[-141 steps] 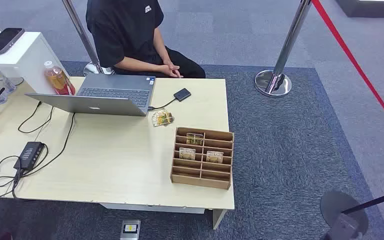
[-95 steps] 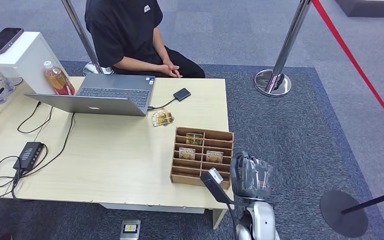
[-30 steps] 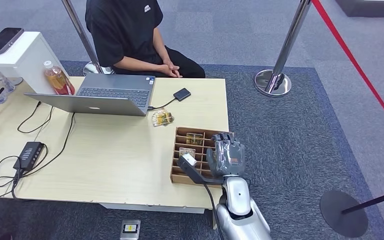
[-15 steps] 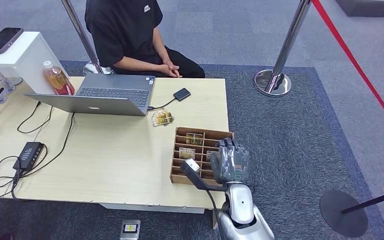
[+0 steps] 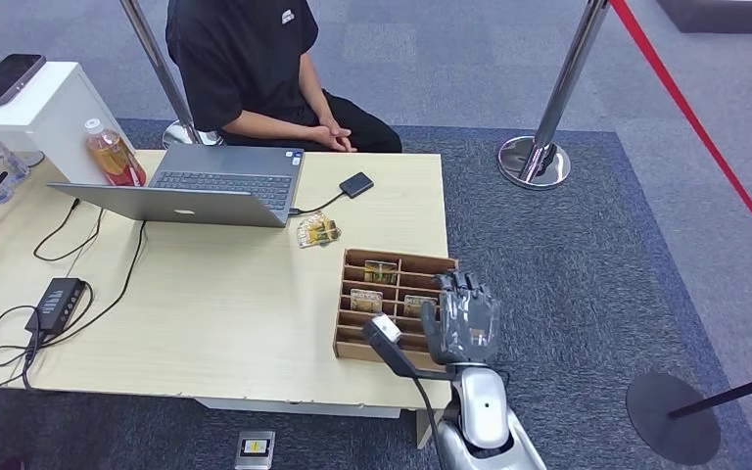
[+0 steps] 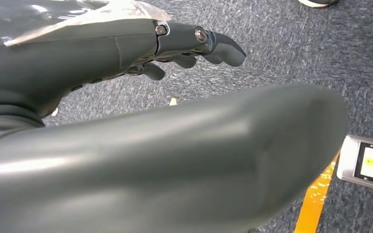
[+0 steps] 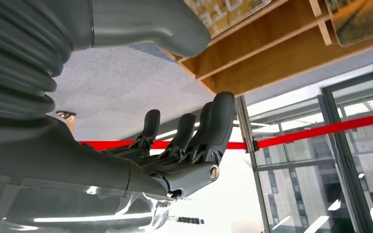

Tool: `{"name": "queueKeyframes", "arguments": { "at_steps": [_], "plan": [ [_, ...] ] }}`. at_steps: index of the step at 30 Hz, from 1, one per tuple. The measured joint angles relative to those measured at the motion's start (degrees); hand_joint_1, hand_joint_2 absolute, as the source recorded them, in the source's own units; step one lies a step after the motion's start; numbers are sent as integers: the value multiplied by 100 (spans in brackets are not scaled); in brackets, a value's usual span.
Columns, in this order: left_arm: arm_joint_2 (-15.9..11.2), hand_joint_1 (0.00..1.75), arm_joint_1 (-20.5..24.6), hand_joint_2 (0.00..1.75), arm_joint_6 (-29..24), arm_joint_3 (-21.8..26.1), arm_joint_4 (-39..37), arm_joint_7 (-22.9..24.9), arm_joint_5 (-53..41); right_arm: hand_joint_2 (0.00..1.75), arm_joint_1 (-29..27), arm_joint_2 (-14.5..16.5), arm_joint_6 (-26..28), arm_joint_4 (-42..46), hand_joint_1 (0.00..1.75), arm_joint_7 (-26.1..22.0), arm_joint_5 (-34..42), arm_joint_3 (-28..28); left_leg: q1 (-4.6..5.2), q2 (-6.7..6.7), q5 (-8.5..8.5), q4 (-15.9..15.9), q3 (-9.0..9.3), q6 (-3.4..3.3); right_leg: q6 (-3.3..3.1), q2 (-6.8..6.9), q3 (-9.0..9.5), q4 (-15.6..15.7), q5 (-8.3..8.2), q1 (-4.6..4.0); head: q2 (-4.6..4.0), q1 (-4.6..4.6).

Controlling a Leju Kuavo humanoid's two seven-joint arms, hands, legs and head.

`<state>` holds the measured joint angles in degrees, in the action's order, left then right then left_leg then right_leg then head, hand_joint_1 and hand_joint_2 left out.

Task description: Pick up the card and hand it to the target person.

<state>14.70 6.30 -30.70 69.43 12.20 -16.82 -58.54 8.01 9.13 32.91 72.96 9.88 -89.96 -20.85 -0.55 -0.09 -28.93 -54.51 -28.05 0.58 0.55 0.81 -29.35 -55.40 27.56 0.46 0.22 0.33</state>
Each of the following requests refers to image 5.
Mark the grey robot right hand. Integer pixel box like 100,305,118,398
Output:
419,270,502,368

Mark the person's left hand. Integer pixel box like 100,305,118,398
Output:
317,117,353,138

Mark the person's right hand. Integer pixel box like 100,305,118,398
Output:
312,126,358,154

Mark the pale banner green card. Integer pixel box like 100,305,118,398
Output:
402,294,440,319
349,288,385,315

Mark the loose green yellow card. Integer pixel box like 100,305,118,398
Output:
296,211,343,250

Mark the wooden card organizer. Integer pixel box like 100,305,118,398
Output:
331,248,460,373

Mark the dark green card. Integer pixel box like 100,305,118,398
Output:
363,259,400,285

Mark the person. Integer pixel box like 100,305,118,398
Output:
164,0,403,155

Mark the black external drive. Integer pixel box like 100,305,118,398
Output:
339,171,375,200

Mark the dark blue rug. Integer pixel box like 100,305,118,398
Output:
0,117,752,470

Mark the silver laptop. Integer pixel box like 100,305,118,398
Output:
46,143,306,229

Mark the light wooden desk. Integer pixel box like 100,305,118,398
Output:
0,149,460,450

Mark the orange drink bottle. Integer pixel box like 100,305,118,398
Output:
83,117,148,187

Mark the grey floor device yellow label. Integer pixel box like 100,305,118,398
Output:
233,430,277,470

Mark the white cabinet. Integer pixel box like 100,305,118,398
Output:
0,60,136,186

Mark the red barrier belt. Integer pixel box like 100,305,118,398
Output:
610,0,752,271

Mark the black adapter box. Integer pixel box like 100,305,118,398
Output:
24,276,88,337

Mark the dark smartphone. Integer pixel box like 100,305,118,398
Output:
0,53,48,109

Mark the dark platform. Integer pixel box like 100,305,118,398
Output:
656,0,752,35

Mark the black drive cable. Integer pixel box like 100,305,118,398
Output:
288,189,346,217

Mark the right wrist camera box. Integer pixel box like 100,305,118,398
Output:
360,312,456,384

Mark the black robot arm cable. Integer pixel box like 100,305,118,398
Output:
412,376,447,470

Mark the chrome stanchion post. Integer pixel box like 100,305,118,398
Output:
118,0,225,149
496,0,611,191

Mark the black stanchion post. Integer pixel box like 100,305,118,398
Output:
625,367,752,467

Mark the black laptop power cable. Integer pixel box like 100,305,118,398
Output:
35,220,149,352

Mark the thin black looped cable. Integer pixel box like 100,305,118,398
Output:
32,197,106,263

